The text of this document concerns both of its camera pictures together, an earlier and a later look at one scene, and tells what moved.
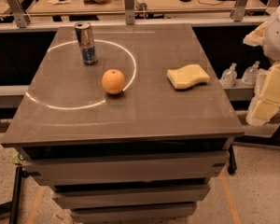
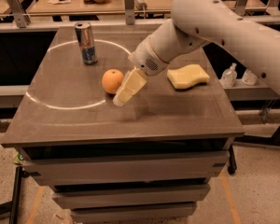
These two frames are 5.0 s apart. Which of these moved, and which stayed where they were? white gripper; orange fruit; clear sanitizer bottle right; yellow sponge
Moved: white gripper
Stayed: clear sanitizer bottle right; orange fruit; yellow sponge
